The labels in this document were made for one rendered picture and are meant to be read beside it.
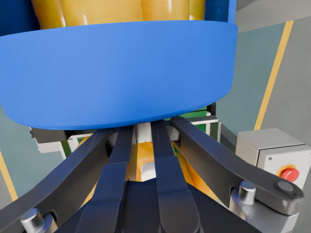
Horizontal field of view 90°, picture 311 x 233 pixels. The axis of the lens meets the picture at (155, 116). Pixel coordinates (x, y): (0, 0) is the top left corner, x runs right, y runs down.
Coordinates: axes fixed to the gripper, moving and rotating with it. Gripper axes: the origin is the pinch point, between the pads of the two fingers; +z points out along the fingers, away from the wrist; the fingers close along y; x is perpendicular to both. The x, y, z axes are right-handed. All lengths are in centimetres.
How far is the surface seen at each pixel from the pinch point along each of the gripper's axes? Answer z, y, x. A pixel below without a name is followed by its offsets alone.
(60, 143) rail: 18.2, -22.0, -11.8
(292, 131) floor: 116, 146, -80
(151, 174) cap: 5.5, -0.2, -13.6
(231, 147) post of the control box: 22.9, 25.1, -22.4
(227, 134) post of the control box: 28.6, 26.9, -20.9
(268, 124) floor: 116, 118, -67
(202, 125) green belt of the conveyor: 26.2, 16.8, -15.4
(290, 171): 4.9, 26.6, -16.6
